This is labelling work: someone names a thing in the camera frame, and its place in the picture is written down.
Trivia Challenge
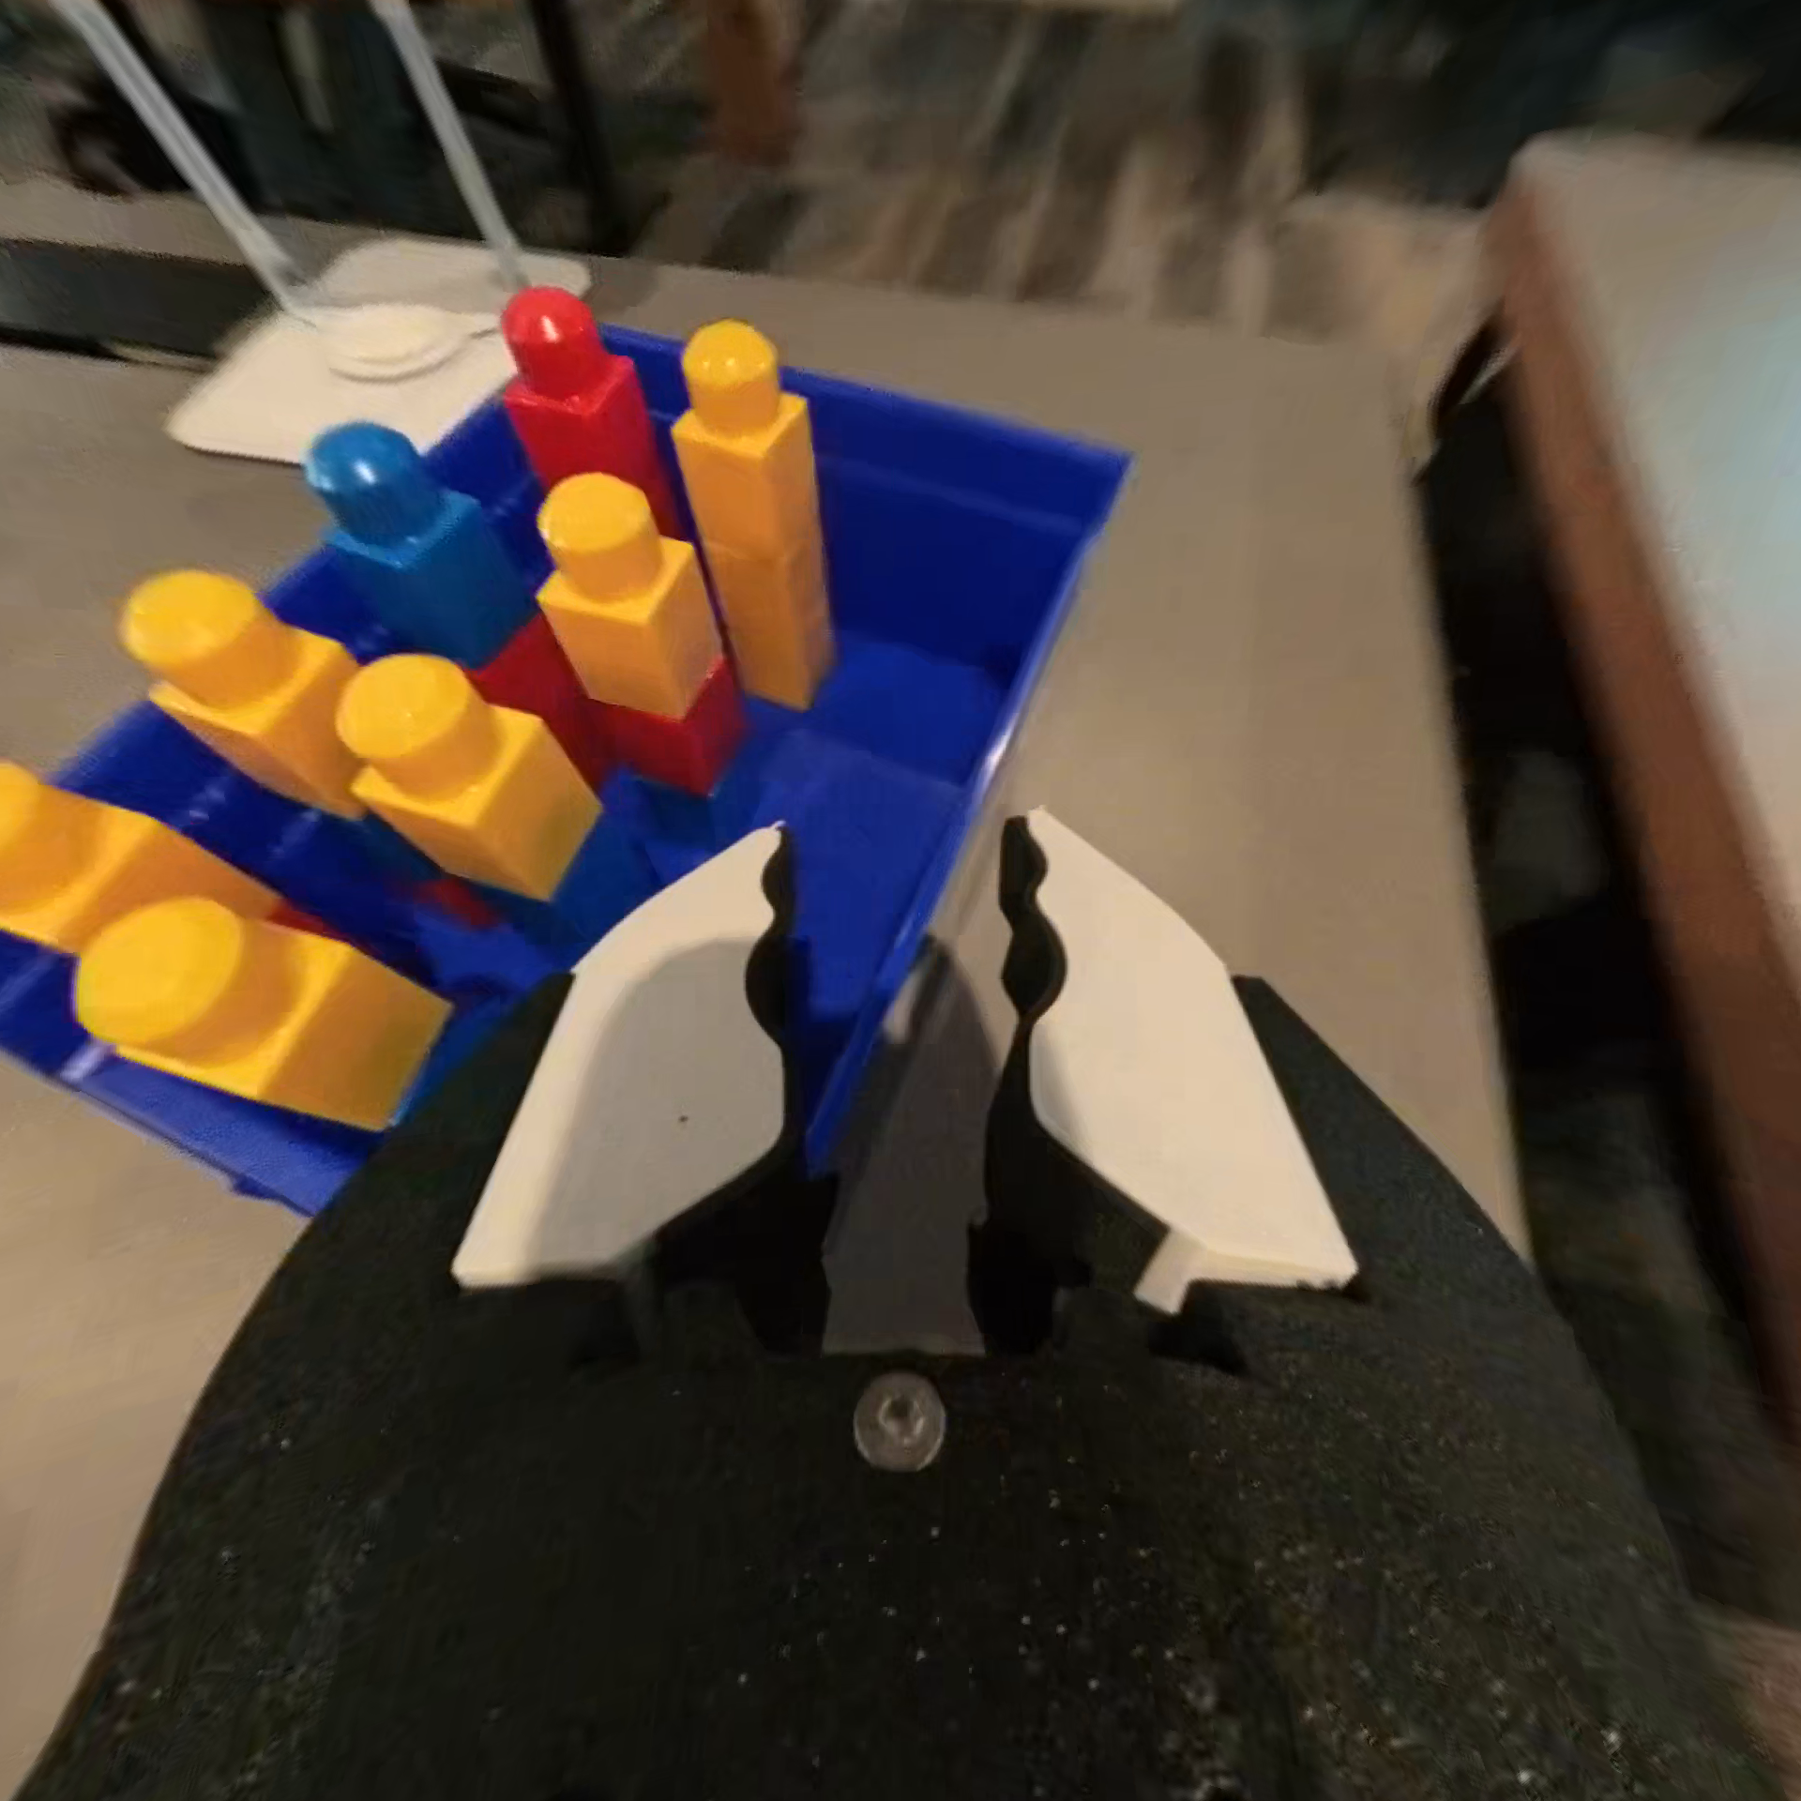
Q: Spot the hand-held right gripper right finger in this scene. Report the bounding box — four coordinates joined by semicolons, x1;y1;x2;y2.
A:
989;807;1362;1319

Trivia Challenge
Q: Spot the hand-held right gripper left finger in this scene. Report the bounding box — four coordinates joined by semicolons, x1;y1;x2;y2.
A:
449;824;806;1290

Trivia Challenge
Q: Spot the cluster of assorted toy blocks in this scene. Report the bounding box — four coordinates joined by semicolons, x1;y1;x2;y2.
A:
0;286;840;1136

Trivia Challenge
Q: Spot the blue plastic bin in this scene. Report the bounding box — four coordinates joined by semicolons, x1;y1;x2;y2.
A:
0;323;1136;1218

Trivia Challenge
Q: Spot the white stand base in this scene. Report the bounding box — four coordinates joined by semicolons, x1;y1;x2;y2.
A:
164;0;594;459

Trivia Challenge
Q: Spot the brown edged side table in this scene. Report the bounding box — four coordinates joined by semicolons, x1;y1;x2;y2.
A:
1484;134;1801;1424

